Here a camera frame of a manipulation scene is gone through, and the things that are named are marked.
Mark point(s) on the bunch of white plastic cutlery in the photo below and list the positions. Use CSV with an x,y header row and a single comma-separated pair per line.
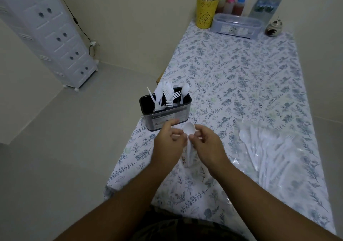
x,y
166,93

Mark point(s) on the pile of white plastic cutlery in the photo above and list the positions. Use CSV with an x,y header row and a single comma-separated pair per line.
x,y
268,152

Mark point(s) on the black metal cutlery holder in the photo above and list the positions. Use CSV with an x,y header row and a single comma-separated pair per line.
x,y
166,115

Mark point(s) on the yellow patterned cup holder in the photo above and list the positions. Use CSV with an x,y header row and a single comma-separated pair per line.
x,y
205,13

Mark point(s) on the small patterned ceramic jar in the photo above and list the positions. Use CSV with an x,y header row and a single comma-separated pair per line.
x,y
273,28

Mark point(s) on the clear water bottle green cap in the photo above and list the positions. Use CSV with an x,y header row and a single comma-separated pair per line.
x,y
261,5
274,5

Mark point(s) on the white plastic drawer cabinet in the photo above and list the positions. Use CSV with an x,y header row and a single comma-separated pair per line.
x,y
48,32

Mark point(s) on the person's right forearm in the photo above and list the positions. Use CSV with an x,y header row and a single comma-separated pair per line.
x,y
265,208

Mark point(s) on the person's right hand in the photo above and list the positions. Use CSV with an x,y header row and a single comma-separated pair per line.
x,y
209,149

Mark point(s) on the white plastic spoon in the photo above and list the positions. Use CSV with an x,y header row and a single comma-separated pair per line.
x,y
189,129

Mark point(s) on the pink-capped sauce bottle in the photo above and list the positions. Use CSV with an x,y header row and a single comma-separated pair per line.
x,y
229,4

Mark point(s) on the person's left hand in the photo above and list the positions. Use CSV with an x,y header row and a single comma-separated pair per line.
x,y
167,147

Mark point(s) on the white wall plug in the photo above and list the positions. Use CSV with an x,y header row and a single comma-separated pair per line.
x,y
93,43

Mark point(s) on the clear lidded plastic box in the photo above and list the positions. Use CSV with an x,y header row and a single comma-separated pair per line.
x,y
235,25

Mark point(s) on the blue-capped sauce bottle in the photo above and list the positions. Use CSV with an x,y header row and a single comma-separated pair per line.
x,y
238,5

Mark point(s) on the floral tablecloth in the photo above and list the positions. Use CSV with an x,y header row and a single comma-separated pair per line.
x,y
235,83

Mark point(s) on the person's left thumb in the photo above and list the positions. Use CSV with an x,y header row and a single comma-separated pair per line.
x,y
172,124

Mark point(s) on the camouflage shorts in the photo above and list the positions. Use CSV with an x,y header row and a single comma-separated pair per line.
x,y
187,227

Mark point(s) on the clear plastic bag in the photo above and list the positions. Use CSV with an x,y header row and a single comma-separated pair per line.
x,y
300,147

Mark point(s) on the person's right thumb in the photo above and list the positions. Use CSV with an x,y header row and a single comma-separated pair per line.
x,y
201,129

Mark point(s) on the wooden table leg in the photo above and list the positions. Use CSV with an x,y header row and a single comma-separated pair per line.
x,y
160,78

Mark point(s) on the person's left forearm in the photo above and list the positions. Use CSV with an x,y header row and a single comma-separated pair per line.
x,y
120,206

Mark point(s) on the green-capped sauce bottle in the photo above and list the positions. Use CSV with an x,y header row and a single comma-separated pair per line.
x,y
221,2

